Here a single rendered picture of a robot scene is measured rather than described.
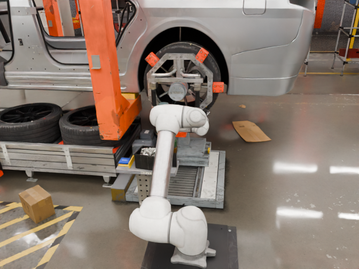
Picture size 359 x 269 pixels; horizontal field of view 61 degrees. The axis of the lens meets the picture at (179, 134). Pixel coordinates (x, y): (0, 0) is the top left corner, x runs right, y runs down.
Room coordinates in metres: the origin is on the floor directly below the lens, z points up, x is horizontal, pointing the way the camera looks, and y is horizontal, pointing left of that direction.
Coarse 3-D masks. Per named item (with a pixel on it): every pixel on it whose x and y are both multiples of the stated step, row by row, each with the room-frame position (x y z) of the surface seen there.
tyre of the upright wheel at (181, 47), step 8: (168, 48) 2.52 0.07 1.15; (176, 48) 2.50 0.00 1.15; (184, 48) 2.49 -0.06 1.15; (192, 48) 2.49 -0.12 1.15; (200, 48) 2.56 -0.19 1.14; (160, 56) 2.53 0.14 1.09; (208, 56) 2.48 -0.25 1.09; (208, 64) 2.46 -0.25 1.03; (216, 64) 2.56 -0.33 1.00; (216, 72) 2.45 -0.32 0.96; (144, 80) 2.56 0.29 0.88; (216, 80) 2.45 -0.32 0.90; (144, 88) 2.57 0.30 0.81; (216, 96) 2.45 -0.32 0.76
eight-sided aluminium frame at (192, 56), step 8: (168, 56) 2.43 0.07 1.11; (176, 56) 2.42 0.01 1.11; (184, 56) 2.41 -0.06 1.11; (192, 56) 2.40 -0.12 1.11; (160, 64) 2.44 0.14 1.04; (200, 64) 2.39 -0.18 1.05; (152, 72) 2.47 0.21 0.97; (208, 72) 2.38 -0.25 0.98; (208, 80) 2.38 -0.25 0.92; (208, 88) 2.38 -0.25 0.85; (208, 96) 2.38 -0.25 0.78; (200, 104) 2.43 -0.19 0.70; (208, 104) 2.38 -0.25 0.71
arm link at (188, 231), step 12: (180, 216) 1.15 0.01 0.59; (192, 216) 1.14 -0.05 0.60; (204, 216) 1.18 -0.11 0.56; (180, 228) 1.12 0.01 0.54; (192, 228) 1.10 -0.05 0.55; (204, 228) 1.13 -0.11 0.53; (180, 240) 1.10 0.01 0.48; (192, 240) 1.09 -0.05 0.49; (204, 240) 1.12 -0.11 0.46; (192, 252) 1.10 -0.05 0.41
